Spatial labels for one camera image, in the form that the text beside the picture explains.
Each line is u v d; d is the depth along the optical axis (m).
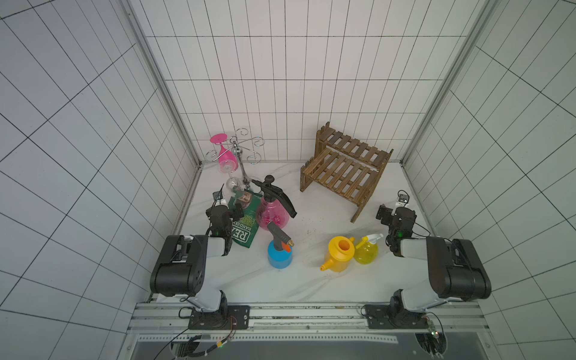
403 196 0.79
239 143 0.86
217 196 0.79
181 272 0.45
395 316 0.67
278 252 0.74
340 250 0.76
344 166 0.99
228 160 0.91
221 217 0.70
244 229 0.92
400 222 0.71
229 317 0.72
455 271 0.45
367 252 0.79
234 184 0.88
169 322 0.73
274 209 0.83
